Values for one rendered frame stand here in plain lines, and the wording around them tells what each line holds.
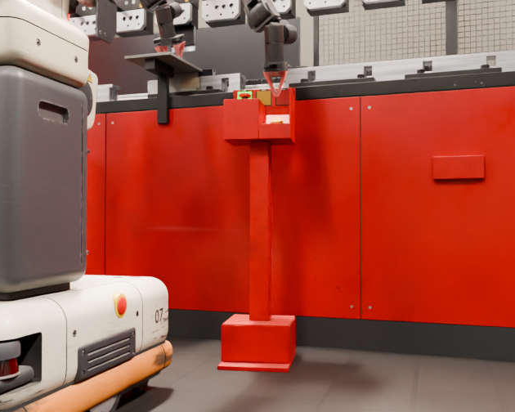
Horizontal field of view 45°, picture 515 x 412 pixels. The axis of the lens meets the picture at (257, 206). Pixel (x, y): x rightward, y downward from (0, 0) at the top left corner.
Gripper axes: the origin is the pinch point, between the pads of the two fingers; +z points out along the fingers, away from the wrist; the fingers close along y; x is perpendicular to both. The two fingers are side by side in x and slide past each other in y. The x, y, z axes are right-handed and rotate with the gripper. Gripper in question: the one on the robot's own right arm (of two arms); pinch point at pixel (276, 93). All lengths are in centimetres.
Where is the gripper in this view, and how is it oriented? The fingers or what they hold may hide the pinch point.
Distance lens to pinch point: 188.3
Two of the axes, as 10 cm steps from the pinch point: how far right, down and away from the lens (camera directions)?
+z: 0.5, 9.7, 2.3
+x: -9.9, 0.1, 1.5
